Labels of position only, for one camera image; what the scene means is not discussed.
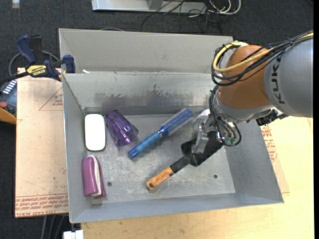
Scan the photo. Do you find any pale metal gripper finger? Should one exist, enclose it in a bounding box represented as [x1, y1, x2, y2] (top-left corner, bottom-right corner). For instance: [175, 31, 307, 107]
[190, 133, 201, 160]
[198, 130, 210, 155]

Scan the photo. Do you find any blue round hairbrush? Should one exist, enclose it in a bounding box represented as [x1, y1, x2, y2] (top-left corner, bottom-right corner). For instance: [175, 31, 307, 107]
[127, 108, 194, 160]

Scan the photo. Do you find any grey metal bin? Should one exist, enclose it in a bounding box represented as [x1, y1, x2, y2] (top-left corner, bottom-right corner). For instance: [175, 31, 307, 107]
[58, 28, 285, 224]

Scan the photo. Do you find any purple clear plastic cup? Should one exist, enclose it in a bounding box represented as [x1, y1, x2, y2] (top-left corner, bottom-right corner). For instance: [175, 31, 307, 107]
[104, 109, 140, 147]

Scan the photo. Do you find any white computer mouse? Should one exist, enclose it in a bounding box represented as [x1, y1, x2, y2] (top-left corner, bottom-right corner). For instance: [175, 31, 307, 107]
[84, 113, 107, 152]

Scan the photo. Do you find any purple and white stapler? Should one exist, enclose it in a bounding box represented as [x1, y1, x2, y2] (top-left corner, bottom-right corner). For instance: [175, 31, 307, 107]
[81, 154, 108, 200]

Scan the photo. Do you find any black spatula with orange handle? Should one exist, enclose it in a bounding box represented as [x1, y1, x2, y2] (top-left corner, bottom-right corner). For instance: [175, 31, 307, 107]
[146, 130, 225, 191]

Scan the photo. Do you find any black cylinder on white bracket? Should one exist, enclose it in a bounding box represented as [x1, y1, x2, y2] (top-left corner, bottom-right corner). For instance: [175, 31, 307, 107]
[255, 108, 286, 127]

